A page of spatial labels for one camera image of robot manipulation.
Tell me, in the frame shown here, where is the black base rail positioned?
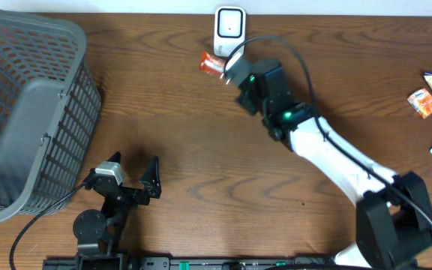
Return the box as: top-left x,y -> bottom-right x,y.
42,256 -> 335,270

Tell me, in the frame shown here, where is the grey plastic shopping basket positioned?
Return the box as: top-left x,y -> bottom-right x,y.
0,10 -> 102,222

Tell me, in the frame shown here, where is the small orange packet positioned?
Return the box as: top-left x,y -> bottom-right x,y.
407,88 -> 432,119

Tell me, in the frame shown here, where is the orange brown snack bar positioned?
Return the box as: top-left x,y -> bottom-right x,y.
199,51 -> 226,75

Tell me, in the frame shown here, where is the white barcode scanner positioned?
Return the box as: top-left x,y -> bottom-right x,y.
213,6 -> 247,57

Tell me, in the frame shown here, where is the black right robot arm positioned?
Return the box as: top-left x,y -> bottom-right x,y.
225,55 -> 432,269

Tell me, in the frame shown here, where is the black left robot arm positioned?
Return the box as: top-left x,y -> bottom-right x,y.
73,151 -> 162,269

